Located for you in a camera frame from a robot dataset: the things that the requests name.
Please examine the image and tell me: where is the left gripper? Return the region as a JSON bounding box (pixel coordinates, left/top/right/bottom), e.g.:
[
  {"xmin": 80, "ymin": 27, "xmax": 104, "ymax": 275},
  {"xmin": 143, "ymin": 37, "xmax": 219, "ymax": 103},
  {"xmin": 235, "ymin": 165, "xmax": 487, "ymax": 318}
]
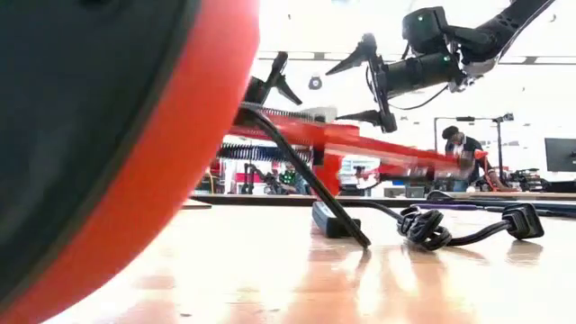
[{"xmin": 244, "ymin": 50, "xmax": 303, "ymax": 107}]

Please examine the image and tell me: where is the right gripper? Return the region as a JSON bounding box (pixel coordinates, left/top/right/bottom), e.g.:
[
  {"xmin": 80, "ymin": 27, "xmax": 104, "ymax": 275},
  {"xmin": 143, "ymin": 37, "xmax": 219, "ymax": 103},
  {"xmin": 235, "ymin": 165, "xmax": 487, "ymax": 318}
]
[{"xmin": 326, "ymin": 33, "xmax": 461, "ymax": 134}]

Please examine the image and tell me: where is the red articulated desk lamp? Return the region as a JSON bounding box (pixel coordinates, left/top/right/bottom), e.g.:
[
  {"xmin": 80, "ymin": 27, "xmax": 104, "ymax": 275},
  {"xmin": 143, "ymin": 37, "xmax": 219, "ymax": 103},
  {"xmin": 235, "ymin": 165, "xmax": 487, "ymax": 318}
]
[{"xmin": 0, "ymin": 0, "xmax": 490, "ymax": 324}]

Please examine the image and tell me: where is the person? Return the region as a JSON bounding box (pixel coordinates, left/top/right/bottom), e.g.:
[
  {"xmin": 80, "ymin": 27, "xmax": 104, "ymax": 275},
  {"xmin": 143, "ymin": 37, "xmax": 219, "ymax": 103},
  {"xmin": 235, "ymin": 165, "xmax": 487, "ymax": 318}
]
[
  {"xmin": 269, "ymin": 161, "xmax": 311, "ymax": 195},
  {"xmin": 440, "ymin": 125, "xmax": 518, "ymax": 194}
]

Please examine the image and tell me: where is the black monitor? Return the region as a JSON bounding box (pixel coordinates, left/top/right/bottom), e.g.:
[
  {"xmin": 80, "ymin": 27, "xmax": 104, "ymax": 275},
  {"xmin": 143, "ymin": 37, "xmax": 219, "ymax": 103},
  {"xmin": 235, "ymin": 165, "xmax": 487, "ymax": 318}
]
[{"xmin": 544, "ymin": 137, "xmax": 576, "ymax": 173}]

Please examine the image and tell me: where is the black lamp power cord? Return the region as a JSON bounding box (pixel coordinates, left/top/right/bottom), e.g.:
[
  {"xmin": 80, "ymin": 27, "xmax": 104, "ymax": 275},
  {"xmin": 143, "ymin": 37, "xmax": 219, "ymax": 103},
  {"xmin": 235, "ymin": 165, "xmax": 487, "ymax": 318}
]
[{"xmin": 236, "ymin": 105, "xmax": 545, "ymax": 252}]

